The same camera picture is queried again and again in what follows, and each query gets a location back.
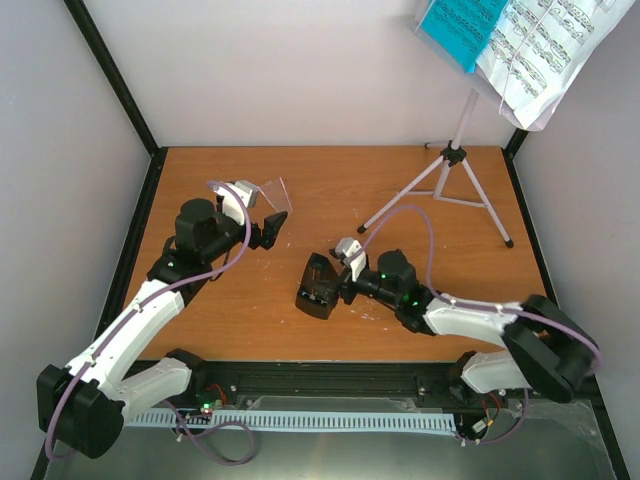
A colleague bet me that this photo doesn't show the black metronome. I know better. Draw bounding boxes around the black metronome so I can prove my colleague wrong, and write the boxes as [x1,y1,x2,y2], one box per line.
[295,253,344,320]

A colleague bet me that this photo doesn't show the clear metronome cover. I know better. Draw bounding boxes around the clear metronome cover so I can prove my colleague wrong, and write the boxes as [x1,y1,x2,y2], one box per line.
[259,177,293,213]

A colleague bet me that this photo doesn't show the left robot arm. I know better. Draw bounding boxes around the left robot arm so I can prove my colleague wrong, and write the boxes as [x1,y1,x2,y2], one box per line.
[36,195,288,460]

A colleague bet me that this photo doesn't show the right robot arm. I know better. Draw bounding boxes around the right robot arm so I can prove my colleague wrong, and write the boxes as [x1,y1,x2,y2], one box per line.
[337,250,597,403]

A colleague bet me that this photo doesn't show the white tripod music stand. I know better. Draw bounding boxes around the white tripod music stand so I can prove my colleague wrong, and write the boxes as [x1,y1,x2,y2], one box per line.
[356,89,514,249]

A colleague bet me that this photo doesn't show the blue sheet music paper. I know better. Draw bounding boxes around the blue sheet music paper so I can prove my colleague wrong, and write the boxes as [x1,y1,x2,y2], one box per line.
[418,0,507,74]

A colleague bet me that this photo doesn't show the white sheet music paper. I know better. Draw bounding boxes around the white sheet music paper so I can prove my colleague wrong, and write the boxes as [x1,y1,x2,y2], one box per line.
[476,0,633,131]

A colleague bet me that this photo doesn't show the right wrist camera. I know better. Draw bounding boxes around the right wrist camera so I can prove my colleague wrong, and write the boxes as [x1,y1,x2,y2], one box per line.
[334,237,368,282]

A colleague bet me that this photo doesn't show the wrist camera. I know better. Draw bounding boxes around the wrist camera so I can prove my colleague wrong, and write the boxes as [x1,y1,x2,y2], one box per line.
[215,180,260,226]
[334,237,368,282]

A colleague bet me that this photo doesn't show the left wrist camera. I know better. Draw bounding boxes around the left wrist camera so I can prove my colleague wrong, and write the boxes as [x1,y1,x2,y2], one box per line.
[215,180,260,226]

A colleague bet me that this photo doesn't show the grey slotted cable duct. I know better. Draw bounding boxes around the grey slotted cable duct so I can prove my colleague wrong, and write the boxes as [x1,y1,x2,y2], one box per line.
[124,408,458,434]

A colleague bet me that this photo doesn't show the black aluminium frame post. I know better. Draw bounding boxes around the black aluminium frame post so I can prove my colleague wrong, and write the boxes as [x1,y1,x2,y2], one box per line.
[502,128,529,161]

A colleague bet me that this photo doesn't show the black left frame post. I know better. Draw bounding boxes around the black left frame post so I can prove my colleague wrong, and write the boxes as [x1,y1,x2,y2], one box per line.
[62,0,168,161]

